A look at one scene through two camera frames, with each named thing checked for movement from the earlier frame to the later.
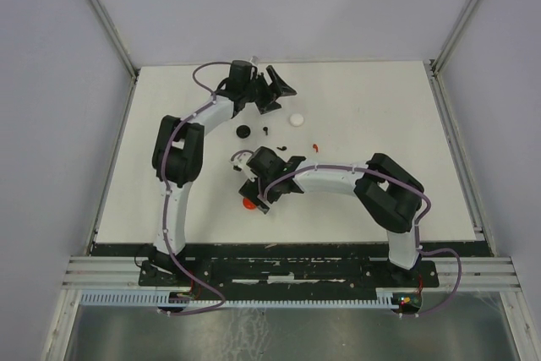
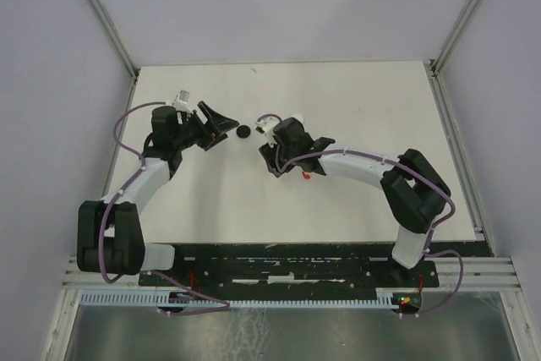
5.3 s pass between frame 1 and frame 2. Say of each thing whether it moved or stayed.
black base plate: stayed
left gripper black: moved
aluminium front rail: stayed
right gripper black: moved
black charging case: stayed
